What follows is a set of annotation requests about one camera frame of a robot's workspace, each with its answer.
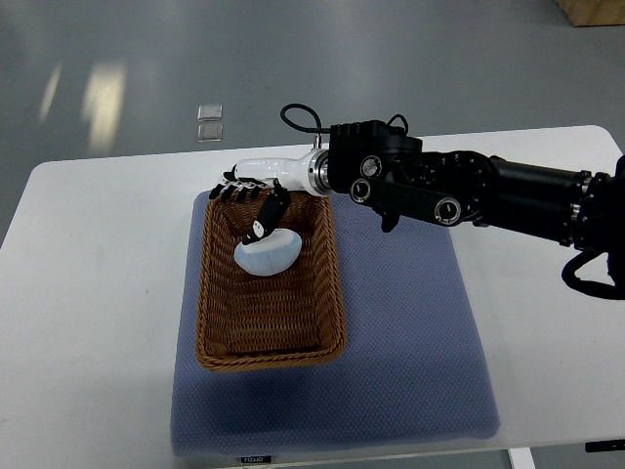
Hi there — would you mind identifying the brown wicker basket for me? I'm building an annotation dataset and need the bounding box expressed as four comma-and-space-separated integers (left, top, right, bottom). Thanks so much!
195, 192, 347, 372

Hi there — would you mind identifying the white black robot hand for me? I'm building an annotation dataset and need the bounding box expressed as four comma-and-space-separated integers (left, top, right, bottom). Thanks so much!
209, 149, 332, 244

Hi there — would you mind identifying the upper floor metal plate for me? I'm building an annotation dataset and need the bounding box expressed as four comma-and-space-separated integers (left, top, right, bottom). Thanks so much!
197, 104, 223, 122

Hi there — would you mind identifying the blue fabric mat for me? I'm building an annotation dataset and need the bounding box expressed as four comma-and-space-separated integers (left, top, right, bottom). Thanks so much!
171, 193, 500, 458

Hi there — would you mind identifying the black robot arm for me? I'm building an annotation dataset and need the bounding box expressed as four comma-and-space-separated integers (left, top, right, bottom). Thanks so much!
211, 116, 624, 300

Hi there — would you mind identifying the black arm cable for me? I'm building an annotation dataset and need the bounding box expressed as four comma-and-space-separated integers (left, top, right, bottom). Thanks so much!
279, 103, 333, 150

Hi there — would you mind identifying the lower floor metal plate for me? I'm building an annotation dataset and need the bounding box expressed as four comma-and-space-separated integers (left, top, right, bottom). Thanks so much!
197, 123, 224, 143

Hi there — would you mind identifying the floor metal plate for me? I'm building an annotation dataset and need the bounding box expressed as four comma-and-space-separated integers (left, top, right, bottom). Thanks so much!
197, 123, 224, 143
197, 104, 223, 122

